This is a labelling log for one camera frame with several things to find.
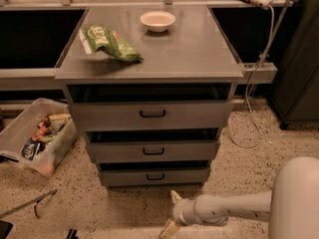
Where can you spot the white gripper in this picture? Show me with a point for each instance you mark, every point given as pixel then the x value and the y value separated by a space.
pixel 181 212

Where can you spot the grey bottom drawer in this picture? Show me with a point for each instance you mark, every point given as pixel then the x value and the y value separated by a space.
pixel 153 177

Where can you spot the grey drawer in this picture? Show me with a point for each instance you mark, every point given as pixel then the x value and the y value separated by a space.
pixel 135 116
pixel 153 151
pixel 153 177

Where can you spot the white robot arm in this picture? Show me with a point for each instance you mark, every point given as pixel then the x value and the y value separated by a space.
pixel 290 208

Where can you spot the grey middle drawer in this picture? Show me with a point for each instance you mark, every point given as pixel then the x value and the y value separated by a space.
pixel 153 151

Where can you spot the grey drawer cabinet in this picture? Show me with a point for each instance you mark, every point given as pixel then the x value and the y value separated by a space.
pixel 189 62

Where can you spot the grey top drawer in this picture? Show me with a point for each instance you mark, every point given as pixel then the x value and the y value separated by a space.
pixel 135 116

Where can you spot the tan snack box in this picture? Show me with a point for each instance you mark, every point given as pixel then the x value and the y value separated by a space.
pixel 57 119

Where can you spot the red snack packet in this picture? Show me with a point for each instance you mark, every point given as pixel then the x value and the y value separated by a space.
pixel 41 131

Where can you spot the dark blue snack packet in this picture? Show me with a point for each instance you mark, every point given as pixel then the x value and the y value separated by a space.
pixel 30 150

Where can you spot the clear plastic storage bin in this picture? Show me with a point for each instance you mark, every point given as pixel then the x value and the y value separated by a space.
pixel 17 133

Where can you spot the dark cabinet on right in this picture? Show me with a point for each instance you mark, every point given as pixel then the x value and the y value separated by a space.
pixel 295 90

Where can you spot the black object bottom left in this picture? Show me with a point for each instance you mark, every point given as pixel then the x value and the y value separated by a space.
pixel 5 228

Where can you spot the green snack bag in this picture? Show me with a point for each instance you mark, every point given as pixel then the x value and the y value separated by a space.
pixel 97 38

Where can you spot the white bowl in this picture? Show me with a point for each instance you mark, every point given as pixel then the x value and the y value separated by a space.
pixel 157 21

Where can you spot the grey horizontal rail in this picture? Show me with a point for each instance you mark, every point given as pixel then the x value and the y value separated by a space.
pixel 263 75

